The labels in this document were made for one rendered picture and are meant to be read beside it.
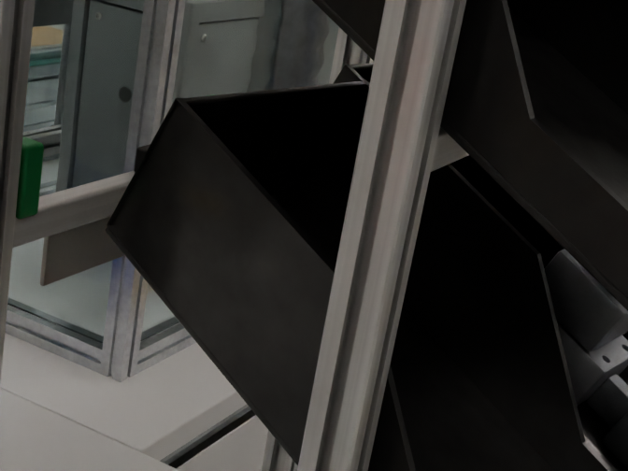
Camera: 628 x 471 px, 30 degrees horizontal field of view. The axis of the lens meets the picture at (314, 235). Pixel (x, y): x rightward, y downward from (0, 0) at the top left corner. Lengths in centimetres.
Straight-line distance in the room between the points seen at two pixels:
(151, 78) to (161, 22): 6
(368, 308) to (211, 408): 95
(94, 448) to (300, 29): 57
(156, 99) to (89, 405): 34
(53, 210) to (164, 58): 73
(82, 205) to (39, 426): 74
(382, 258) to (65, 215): 19
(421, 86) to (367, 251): 6
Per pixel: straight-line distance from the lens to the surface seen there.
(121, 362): 134
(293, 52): 147
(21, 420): 126
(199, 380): 138
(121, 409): 130
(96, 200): 54
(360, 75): 60
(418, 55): 36
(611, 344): 62
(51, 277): 55
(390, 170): 37
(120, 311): 133
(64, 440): 123
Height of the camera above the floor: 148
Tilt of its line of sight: 19 degrees down
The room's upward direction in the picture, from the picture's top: 10 degrees clockwise
